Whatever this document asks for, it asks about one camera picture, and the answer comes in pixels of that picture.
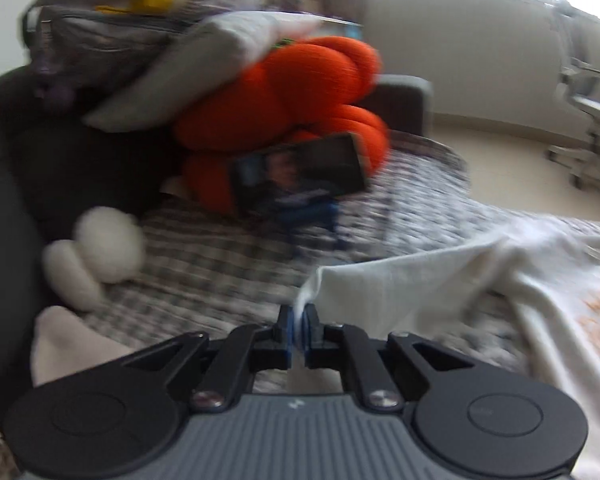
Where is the beige folded garment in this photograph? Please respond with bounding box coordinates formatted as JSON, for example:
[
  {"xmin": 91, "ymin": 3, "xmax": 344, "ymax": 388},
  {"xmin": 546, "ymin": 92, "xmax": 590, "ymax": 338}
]
[{"xmin": 30, "ymin": 306, "xmax": 133, "ymax": 387}]

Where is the white fluffy plush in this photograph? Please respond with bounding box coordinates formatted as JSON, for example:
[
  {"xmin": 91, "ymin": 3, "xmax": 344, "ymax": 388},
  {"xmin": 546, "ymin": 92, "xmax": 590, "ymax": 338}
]
[{"xmin": 42, "ymin": 207, "xmax": 146, "ymax": 312}]

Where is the silver grey backpack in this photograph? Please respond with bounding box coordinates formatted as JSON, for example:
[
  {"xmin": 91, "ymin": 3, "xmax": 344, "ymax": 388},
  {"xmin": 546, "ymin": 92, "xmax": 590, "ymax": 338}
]
[{"xmin": 21, "ymin": 0, "xmax": 299, "ymax": 108}]

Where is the grey white pillow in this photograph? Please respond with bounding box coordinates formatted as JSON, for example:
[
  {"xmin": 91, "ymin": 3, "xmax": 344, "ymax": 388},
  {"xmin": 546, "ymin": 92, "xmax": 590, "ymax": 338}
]
[{"xmin": 83, "ymin": 11, "xmax": 324, "ymax": 132}]

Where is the dark grey sofa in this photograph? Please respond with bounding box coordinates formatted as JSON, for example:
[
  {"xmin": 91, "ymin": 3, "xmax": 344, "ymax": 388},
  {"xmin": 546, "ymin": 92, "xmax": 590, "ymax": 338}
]
[{"xmin": 0, "ymin": 71, "xmax": 434, "ymax": 406}]

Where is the smartphone showing video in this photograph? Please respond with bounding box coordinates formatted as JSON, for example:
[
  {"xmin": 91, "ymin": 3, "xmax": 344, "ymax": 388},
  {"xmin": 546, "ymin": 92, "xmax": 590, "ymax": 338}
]
[{"xmin": 230, "ymin": 132, "xmax": 367, "ymax": 214}]

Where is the orange knot plush cushion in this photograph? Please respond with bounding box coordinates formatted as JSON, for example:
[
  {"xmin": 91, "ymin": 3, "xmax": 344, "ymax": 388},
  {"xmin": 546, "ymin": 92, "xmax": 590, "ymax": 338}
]
[{"xmin": 174, "ymin": 36, "xmax": 389, "ymax": 214}]

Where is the white t-shirt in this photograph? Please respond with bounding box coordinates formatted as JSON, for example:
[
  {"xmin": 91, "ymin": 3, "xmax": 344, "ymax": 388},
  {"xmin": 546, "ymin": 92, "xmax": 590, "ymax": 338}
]
[{"xmin": 294, "ymin": 219, "xmax": 600, "ymax": 479}]

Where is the blue phone stand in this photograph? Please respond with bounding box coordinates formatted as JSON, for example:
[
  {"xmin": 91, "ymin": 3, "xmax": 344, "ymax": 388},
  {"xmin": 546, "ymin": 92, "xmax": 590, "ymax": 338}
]
[{"xmin": 273, "ymin": 198, "xmax": 346, "ymax": 255}]

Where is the white office chair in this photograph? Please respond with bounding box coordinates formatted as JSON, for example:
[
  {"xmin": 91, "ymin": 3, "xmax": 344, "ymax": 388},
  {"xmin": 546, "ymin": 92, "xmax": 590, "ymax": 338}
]
[{"xmin": 545, "ymin": 0, "xmax": 600, "ymax": 190}]

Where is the yellow bottle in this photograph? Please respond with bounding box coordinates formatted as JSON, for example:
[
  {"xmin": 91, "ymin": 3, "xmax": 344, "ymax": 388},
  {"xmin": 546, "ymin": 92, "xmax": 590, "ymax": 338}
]
[{"xmin": 95, "ymin": 0, "xmax": 176, "ymax": 15}]

